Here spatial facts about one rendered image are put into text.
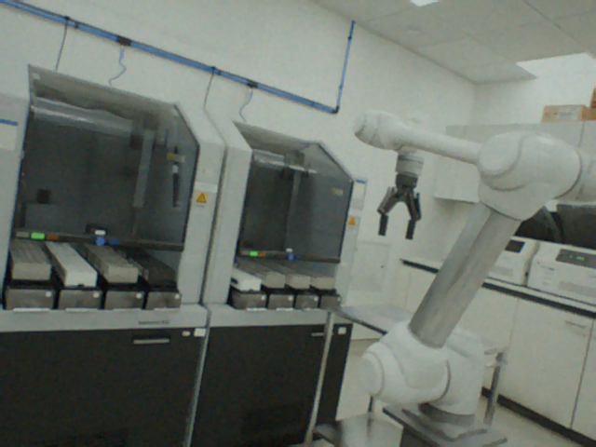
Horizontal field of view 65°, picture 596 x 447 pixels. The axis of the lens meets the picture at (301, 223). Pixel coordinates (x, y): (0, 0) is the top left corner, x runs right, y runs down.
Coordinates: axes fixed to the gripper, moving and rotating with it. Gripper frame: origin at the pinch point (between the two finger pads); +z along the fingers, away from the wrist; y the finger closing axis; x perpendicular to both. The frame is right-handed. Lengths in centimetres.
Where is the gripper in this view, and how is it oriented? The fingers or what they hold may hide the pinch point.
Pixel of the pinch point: (396, 234)
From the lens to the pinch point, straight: 160.5
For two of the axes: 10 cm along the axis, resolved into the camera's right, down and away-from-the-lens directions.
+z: -1.8, 9.8, 0.5
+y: 8.0, 1.1, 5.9
